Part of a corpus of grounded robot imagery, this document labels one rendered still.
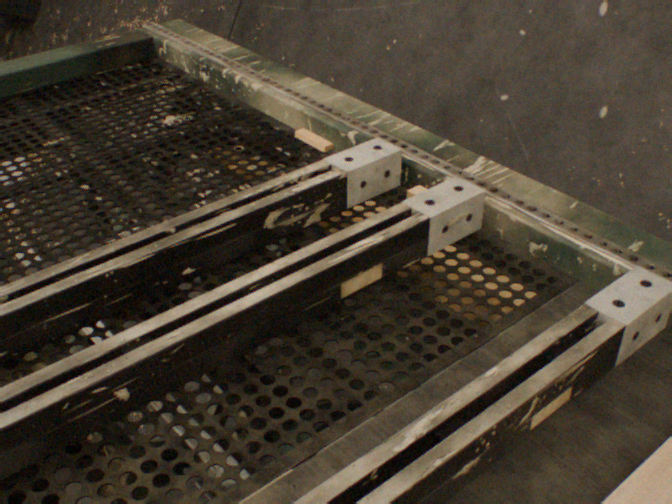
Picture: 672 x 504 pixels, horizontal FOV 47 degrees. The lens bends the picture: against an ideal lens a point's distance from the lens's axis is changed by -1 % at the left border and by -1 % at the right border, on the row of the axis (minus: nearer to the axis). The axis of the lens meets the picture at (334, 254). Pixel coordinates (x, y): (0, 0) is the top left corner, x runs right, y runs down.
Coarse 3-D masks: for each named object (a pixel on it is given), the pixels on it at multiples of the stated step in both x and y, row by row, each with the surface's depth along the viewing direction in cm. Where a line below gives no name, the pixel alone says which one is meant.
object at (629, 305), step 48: (624, 288) 101; (576, 336) 96; (624, 336) 96; (480, 384) 86; (528, 384) 86; (576, 384) 92; (432, 432) 81; (480, 432) 80; (528, 432) 88; (336, 480) 75; (384, 480) 79; (432, 480) 77
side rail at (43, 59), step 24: (72, 48) 181; (96, 48) 181; (120, 48) 183; (144, 48) 187; (0, 72) 168; (24, 72) 170; (48, 72) 174; (72, 72) 178; (144, 72) 190; (0, 96) 169; (24, 96) 173; (72, 96) 181
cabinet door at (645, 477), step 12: (660, 456) 84; (648, 468) 83; (660, 468) 83; (636, 480) 82; (648, 480) 81; (660, 480) 81; (612, 492) 80; (624, 492) 80; (636, 492) 80; (648, 492) 80; (660, 492) 80
